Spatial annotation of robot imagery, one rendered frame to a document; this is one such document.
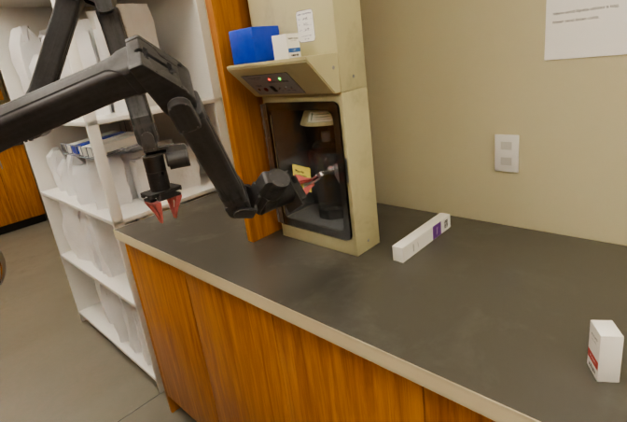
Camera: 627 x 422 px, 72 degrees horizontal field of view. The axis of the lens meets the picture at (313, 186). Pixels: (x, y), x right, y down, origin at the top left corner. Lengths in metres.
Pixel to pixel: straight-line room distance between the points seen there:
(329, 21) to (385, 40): 0.45
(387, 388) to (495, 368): 0.25
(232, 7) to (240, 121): 0.33
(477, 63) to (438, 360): 0.88
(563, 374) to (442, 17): 1.02
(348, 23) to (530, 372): 0.87
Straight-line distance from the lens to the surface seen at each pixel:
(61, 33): 1.34
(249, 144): 1.40
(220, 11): 1.38
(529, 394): 0.86
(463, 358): 0.91
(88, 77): 0.76
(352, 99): 1.18
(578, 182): 1.40
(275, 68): 1.15
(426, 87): 1.50
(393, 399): 1.04
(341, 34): 1.16
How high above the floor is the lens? 1.51
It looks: 17 degrees down
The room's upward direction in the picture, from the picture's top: 7 degrees counter-clockwise
